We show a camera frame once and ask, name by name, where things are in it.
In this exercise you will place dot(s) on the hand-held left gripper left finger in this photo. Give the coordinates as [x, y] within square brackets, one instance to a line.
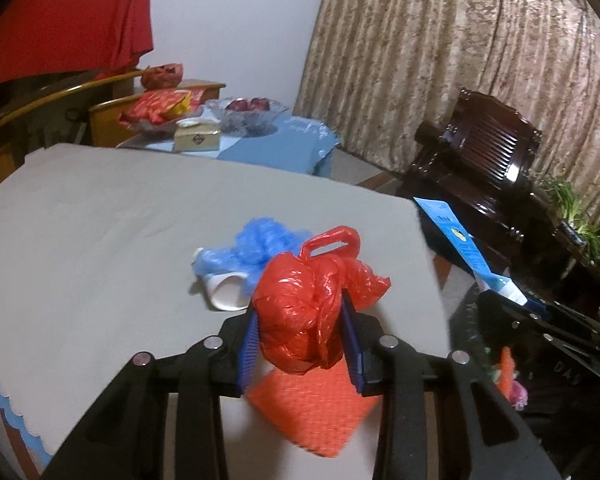
[249, 345]

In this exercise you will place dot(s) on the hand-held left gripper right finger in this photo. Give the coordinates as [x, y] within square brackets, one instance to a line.
[354, 355]

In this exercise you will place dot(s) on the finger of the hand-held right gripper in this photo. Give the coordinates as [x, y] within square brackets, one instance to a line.
[510, 312]
[570, 316]

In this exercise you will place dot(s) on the black lined trash bin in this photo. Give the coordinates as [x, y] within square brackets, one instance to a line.
[480, 340]

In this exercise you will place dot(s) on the red plastic bag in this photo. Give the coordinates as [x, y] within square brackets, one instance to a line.
[290, 305]

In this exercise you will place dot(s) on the orange wrapper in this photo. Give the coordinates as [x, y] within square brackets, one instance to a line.
[506, 370]

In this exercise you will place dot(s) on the pink soft item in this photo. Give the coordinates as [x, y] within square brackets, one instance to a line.
[519, 396]

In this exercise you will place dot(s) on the blue and white carton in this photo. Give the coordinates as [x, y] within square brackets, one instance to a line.
[455, 230]

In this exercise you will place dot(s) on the white paper cup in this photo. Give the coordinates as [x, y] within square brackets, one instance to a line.
[225, 294]

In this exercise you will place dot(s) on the orange foam net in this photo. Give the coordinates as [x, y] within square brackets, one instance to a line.
[310, 410]

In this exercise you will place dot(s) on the dark wooden side table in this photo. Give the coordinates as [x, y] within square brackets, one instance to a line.
[555, 245]

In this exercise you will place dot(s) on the blue plastic bag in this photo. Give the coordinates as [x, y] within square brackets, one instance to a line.
[250, 250]

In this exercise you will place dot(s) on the green potted plant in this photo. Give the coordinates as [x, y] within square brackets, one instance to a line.
[575, 210]

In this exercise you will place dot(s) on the dark wooden armchair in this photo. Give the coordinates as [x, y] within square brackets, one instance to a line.
[480, 160]

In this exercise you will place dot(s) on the blue cloth side table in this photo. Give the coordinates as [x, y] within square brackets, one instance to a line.
[280, 145]

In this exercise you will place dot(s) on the golden tissue box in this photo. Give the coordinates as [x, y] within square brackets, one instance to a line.
[197, 137]

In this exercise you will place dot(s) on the glass fruit bowl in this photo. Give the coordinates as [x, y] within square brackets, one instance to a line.
[245, 120]

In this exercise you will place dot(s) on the red apple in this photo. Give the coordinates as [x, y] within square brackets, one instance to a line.
[259, 104]
[237, 106]

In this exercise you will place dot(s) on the blue scalloped table cover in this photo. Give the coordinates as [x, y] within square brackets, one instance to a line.
[10, 410]

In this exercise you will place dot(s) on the yellow snack packet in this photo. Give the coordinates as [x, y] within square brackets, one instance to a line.
[182, 103]

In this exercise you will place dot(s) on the red snack packet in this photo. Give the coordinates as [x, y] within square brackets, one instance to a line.
[152, 105]

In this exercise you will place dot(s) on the wooden chair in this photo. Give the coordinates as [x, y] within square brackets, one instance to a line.
[105, 120]

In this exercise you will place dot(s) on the beige patterned curtain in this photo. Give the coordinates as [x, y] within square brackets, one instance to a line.
[455, 50]

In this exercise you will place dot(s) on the small red shopping bag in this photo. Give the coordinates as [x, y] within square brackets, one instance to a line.
[162, 76]

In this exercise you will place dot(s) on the red cloth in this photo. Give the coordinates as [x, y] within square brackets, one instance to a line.
[70, 20]

